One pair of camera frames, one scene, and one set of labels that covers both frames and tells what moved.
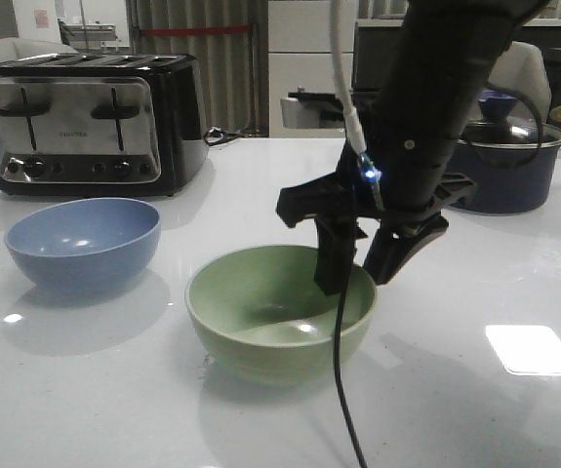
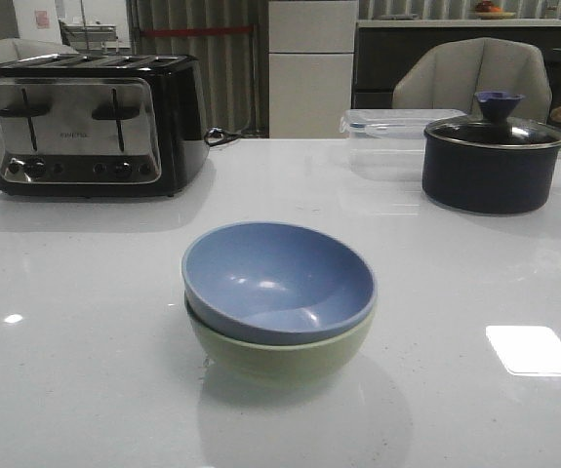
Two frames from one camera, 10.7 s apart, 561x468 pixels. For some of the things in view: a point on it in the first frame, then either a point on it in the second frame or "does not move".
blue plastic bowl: (84, 246) → (277, 284)
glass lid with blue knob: (495, 130) does not move
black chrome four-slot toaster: (95, 124) does not move
